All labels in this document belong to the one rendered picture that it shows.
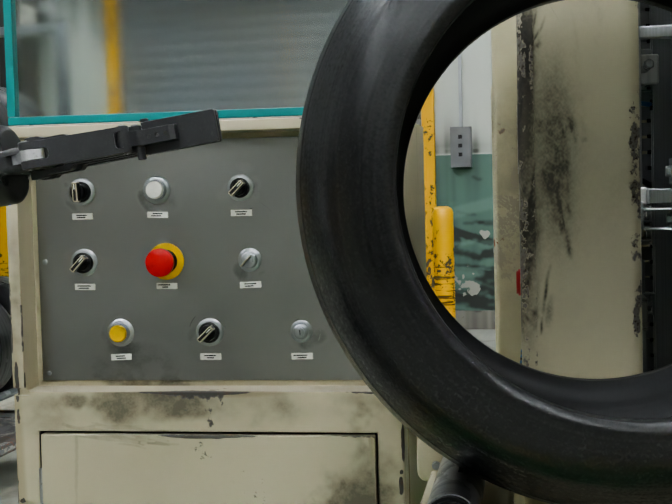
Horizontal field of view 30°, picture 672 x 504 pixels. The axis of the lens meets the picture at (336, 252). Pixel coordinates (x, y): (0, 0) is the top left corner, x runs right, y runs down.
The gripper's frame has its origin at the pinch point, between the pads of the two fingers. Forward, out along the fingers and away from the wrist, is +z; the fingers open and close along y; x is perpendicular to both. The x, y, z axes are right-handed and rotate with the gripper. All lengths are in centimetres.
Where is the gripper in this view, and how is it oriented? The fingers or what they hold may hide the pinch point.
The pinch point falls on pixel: (181, 131)
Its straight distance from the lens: 116.6
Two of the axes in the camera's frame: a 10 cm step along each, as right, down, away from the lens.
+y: 1.5, -0.6, 9.9
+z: 9.7, -1.7, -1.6
